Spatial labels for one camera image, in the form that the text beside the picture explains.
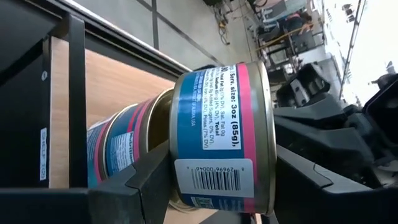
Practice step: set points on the wooden shelf black metal legs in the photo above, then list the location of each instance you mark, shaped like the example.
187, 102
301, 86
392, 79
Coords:
109, 77

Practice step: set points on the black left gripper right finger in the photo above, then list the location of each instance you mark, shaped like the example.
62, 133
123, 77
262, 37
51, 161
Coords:
326, 205

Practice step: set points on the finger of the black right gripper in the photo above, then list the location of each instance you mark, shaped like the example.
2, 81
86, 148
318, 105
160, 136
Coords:
311, 110
326, 146

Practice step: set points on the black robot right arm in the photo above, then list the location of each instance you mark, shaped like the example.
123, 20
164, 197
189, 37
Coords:
303, 84

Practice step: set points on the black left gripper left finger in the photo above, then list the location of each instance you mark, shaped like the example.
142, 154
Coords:
62, 205

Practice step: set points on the person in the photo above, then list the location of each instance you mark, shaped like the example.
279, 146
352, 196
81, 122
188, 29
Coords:
295, 23

